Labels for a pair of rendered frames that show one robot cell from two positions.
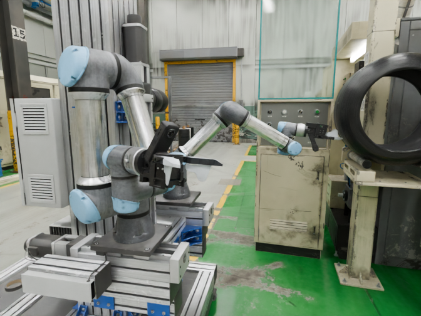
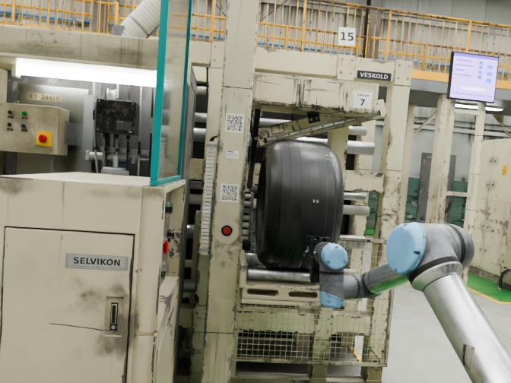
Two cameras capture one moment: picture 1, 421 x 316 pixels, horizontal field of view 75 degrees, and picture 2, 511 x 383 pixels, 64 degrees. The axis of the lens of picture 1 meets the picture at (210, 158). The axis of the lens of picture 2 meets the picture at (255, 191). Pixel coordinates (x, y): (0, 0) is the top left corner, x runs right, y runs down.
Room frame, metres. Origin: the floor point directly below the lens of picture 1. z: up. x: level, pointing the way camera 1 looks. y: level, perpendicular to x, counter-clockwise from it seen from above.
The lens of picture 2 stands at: (2.31, 0.65, 1.33)
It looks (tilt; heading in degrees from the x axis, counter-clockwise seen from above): 3 degrees down; 250
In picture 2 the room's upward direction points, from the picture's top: 4 degrees clockwise
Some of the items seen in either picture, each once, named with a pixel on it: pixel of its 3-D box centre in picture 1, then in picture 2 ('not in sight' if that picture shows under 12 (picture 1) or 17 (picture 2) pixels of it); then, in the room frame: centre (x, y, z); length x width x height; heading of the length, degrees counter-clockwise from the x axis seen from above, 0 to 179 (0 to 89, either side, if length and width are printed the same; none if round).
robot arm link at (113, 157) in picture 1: (123, 159); not in sight; (0.77, 0.25, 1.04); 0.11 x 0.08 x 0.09; 53
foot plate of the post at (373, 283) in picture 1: (357, 274); not in sight; (1.80, -1.06, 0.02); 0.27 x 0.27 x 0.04; 74
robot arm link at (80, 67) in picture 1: (93, 138); not in sight; (0.86, 0.37, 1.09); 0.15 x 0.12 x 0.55; 143
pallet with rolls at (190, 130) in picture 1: (185, 138); not in sight; (8.26, 0.76, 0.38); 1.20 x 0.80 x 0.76; 176
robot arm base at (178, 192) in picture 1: (176, 187); not in sight; (1.45, 0.19, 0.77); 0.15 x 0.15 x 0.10
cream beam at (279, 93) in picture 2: not in sight; (310, 97); (1.35, -1.26, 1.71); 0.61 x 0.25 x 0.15; 164
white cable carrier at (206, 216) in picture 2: not in sight; (208, 197); (1.89, -1.05, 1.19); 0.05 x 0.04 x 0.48; 74
